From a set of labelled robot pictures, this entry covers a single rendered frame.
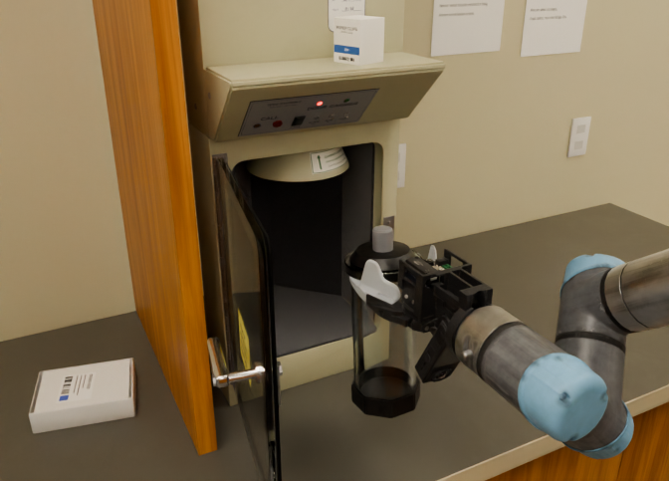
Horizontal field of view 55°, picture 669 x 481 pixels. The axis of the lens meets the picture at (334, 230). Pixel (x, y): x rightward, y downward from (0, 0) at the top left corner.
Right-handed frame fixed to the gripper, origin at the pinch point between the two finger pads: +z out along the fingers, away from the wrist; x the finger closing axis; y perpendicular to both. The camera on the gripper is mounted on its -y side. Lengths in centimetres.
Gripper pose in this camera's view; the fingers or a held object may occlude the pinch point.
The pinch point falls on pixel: (385, 276)
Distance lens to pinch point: 89.9
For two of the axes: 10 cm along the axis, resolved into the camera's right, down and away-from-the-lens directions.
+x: -8.9, 1.8, -4.1
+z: -4.5, -3.5, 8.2
